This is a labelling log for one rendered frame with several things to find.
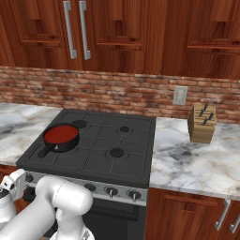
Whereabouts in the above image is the black saucepan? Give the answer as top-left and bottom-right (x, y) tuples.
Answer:
(37, 123), (81, 159)

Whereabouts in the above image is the grey wall outlet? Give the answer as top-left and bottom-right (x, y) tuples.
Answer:
(172, 85), (189, 107)

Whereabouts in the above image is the black stove knob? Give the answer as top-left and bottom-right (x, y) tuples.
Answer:
(127, 189), (143, 203)
(105, 186), (119, 200)
(24, 172), (35, 184)
(84, 183), (98, 193)

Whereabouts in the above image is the black gas stove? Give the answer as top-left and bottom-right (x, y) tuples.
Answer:
(15, 108), (158, 240)

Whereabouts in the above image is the black oven door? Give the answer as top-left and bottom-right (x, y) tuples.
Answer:
(22, 196), (148, 240)

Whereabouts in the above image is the red wooden wall cupboard door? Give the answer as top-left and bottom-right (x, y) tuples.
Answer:
(76, 0), (164, 76)
(160, 0), (240, 81)
(0, 0), (84, 71)

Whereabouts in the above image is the red marinara sauce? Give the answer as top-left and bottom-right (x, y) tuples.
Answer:
(43, 124), (79, 144)

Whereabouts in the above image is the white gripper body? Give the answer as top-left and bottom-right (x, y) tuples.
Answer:
(12, 168), (28, 201)

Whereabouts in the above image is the red wooden base cupboard door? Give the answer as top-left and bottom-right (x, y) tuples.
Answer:
(217, 200), (240, 240)
(143, 187), (233, 240)

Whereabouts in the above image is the wooden knife block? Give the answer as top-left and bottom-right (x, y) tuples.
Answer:
(187, 103), (218, 144)

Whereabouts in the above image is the silver wall cupboard handle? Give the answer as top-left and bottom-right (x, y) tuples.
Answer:
(62, 0), (78, 60)
(78, 0), (92, 61)

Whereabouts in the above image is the silver base cupboard handle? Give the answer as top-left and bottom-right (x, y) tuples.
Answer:
(229, 213), (240, 234)
(214, 198), (232, 232)

